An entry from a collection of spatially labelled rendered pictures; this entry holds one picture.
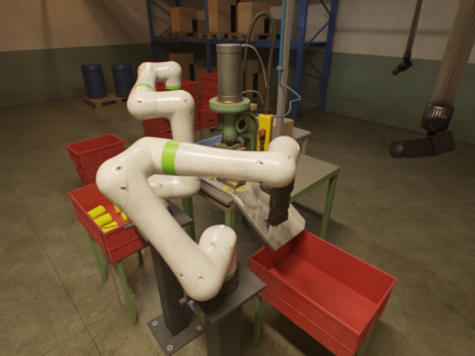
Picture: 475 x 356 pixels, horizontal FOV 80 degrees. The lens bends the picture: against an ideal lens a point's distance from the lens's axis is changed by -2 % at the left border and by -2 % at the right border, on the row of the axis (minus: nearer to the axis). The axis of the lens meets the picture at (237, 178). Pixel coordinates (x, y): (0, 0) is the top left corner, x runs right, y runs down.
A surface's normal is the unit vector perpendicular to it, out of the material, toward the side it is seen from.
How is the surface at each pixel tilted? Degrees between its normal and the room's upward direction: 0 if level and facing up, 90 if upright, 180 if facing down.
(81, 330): 0
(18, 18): 90
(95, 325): 0
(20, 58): 90
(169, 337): 0
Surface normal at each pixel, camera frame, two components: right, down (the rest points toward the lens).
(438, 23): -0.72, 0.33
